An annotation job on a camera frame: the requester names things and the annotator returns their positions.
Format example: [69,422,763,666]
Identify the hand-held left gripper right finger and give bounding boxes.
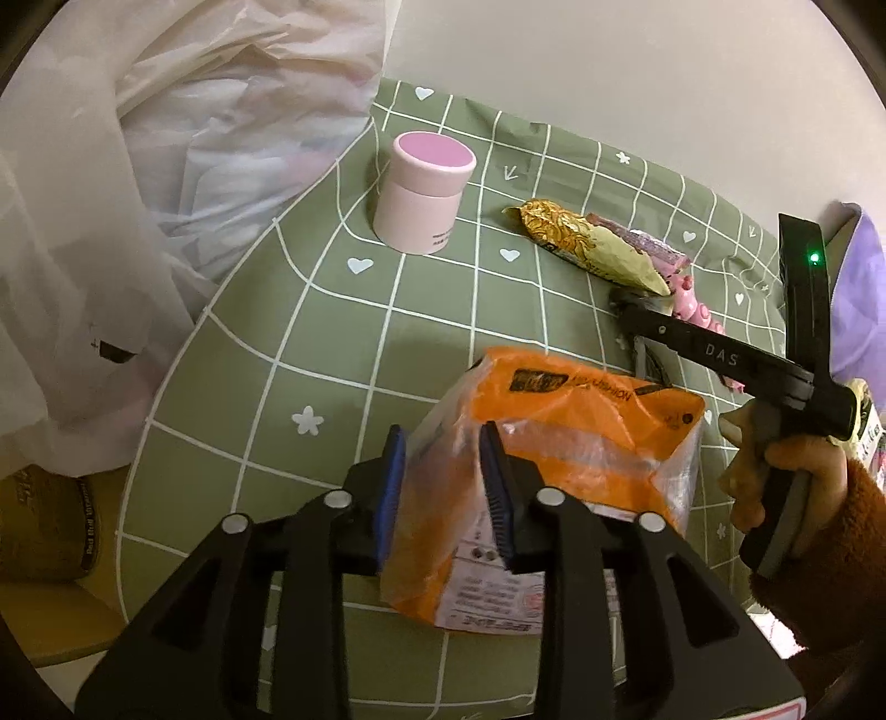
[480,421,807,720]

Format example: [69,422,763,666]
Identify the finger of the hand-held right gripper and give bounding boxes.
[631,336,672,385]
[609,287,676,320]

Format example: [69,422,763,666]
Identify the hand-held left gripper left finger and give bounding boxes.
[75,424,409,720]

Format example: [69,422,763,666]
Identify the orange plastic bag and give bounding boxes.
[379,346,707,634]

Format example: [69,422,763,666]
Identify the gold yellow snack wrapper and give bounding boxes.
[502,198,671,297]

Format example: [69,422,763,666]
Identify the yellow plastic bag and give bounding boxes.
[850,377,886,444]

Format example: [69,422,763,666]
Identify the person's right forearm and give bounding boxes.
[748,457,886,659]

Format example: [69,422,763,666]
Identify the person's right hand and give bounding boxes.
[718,398,849,555]

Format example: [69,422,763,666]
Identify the pink caterpillar toy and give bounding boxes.
[668,273,749,392]

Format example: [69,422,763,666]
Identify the purple cloth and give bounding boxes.
[827,203,886,389]

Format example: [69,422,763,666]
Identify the pink glitter packet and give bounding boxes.
[588,213,693,276]

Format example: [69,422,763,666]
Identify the green checked tablecloth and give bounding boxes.
[117,78,842,720]

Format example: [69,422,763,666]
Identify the pink round jar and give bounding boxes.
[372,131,477,257]

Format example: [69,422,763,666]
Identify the gold tin can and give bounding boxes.
[0,465,105,583]

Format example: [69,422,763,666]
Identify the white plastic bag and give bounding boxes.
[0,0,389,479]

